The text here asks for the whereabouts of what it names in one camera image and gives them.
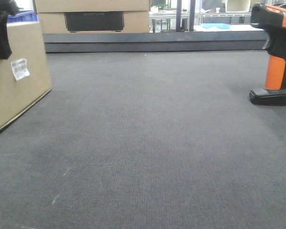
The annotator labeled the brown cardboard package box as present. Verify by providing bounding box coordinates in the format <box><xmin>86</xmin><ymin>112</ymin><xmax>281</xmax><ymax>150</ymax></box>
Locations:
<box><xmin>0</xmin><ymin>21</ymin><xmax>52</xmax><ymax>130</ymax></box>

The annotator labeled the dark grey foam mat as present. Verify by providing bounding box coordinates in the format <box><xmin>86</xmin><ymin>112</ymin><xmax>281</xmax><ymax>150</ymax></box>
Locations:
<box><xmin>43</xmin><ymin>31</ymin><xmax>267</xmax><ymax>53</ymax></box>

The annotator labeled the large printed cardboard box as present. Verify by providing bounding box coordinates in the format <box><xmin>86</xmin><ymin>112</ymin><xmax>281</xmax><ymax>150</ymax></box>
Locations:
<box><xmin>38</xmin><ymin>11</ymin><xmax>150</xmax><ymax>34</ymax></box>

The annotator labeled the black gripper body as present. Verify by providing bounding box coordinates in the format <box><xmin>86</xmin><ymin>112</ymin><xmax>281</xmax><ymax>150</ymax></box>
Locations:
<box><xmin>0</xmin><ymin>0</ymin><xmax>19</xmax><ymax>16</ymax></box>

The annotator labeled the white barcode label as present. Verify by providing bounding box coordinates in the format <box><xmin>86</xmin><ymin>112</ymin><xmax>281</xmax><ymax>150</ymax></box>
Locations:
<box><xmin>10</xmin><ymin>58</ymin><xmax>30</xmax><ymax>81</ymax></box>

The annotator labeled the blue plastic crate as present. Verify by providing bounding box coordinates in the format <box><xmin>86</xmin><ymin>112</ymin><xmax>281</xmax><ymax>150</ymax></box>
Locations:
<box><xmin>7</xmin><ymin>10</ymin><xmax>38</xmax><ymax>23</ymax></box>

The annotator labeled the black vertical post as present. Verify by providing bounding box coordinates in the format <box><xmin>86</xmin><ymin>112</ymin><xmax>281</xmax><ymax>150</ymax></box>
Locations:
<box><xmin>175</xmin><ymin>0</ymin><xmax>182</xmax><ymax>32</ymax></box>

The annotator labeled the light blue tray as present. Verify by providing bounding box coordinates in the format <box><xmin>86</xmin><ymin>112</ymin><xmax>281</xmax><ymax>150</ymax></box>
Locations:
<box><xmin>201</xmin><ymin>23</ymin><xmax>231</xmax><ymax>30</ymax></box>

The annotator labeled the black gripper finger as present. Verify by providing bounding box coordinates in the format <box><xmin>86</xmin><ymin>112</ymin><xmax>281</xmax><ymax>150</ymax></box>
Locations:
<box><xmin>0</xmin><ymin>11</ymin><xmax>12</xmax><ymax>60</ymax></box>

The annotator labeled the orange black barcode scanner gun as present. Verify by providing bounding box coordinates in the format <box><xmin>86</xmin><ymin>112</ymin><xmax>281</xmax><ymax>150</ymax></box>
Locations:
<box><xmin>249</xmin><ymin>3</ymin><xmax>286</xmax><ymax>106</ymax></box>

